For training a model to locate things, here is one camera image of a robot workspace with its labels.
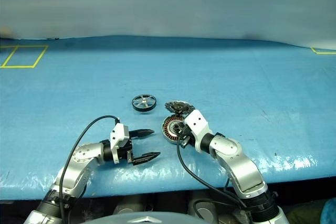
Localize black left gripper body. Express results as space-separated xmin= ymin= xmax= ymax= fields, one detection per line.
xmin=117 ymin=140 xmax=136 ymax=165

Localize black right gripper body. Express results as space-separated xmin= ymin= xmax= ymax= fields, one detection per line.
xmin=176 ymin=123 xmax=192 ymax=148

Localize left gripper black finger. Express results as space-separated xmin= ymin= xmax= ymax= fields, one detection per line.
xmin=128 ymin=129 xmax=155 ymax=138
xmin=132 ymin=152 xmax=161 ymax=166

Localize grey motor housing copper windings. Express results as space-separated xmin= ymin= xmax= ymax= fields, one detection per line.
xmin=161 ymin=115 xmax=188 ymax=146

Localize black spoked rotor wheel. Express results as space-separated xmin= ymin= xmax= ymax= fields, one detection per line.
xmin=131 ymin=93 xmax=158 ymax=113

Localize blue table cover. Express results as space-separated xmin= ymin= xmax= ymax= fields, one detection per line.
xmin=0 ymin=35 xmax=336 ymax=200

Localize grey robot torso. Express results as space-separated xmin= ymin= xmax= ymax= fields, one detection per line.
xmin=99 ymin=209 xmax=195 ymax=224

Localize blue plastic object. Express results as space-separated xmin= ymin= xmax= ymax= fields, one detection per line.
xmin=320 ymin=199 xmax=336 ymax=224

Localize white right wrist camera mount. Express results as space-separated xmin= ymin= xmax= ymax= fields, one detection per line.
xmin=183 ymin=110 xmax=214 ymax=149

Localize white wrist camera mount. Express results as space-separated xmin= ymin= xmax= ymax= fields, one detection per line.
xmin=109 ymin=123 xmax=130 ymax=163
xmin=183 ymin=110 xmax=214 ymax=149

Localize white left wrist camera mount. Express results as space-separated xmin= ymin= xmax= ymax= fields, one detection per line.
xmin=109 ymin=123 xmax=130 ymax=163

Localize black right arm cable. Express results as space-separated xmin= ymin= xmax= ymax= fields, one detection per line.
xmin=176 ymin=140 xmax=253 ymax=224

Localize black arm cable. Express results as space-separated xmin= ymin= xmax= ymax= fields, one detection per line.
xmin=176 ymin=140 xmax=253 ymax=224
xmin=59 ymin=115 xmax=121 ymax=222

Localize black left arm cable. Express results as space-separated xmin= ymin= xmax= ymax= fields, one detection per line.
xmin=59 ymin=115 xmax=121 ymax=222

